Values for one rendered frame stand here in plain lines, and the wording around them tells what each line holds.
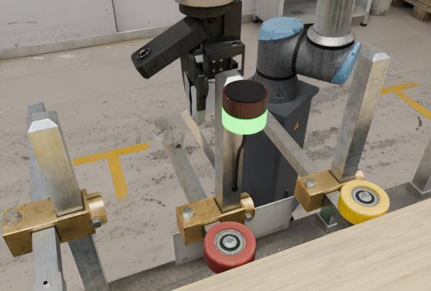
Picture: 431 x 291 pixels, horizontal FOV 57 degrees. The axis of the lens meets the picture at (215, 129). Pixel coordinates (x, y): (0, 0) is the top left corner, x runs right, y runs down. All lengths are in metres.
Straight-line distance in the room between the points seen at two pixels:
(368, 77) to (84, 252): 0.53
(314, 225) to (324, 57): 0.59
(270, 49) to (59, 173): 0.97
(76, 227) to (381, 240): 0.46
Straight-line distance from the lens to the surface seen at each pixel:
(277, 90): 1.44
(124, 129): 2.36
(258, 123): 0.51
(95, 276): 0.73
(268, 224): 0.86
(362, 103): 0.70
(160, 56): 0.56
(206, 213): 0.70
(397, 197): 1.05
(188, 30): 0.56
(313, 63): 1.34
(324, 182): 0.81
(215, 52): 0.58
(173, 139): 0.85
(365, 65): 0.68
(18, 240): 0.62
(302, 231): 0.91
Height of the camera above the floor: 1.41
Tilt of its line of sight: 38 degrees down
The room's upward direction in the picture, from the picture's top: straight up
